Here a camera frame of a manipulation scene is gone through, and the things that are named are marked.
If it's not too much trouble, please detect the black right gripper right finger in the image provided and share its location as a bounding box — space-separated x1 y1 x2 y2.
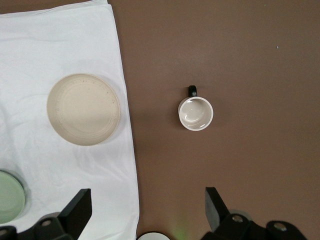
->
204 186 231 232

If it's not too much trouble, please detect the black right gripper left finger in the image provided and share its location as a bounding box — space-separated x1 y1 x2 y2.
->
57 188 93 240

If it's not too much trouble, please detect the white mug black handle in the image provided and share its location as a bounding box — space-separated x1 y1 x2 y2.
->
177 85 214 132

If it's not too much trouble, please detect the green round plate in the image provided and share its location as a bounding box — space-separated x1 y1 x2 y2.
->
0 169 27 224

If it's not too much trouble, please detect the beige round plate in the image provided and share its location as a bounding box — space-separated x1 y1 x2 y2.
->
46 72 121 147

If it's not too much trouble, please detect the white cloth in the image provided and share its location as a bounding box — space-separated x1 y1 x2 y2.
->
0 0 140 240

